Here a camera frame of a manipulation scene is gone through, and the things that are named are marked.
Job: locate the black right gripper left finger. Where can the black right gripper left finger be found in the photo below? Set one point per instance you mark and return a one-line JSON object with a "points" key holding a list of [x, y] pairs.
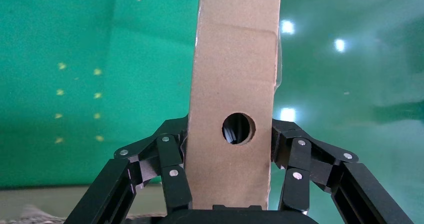
{"points": [[112, 189]]}

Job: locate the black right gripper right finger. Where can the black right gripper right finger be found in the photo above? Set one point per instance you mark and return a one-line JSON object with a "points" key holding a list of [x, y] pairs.
{"points": [[357, 186]]}

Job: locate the green tablecloth with yellow marks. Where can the green tablecloth with yellow marks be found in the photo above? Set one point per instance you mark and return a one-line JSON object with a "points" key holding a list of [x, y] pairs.
{"points": [[66, 34]]}

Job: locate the small cardboard box with hole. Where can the small cardboard box with hole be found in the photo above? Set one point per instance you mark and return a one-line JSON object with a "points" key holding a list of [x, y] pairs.
{"points": [[232, 67]]}

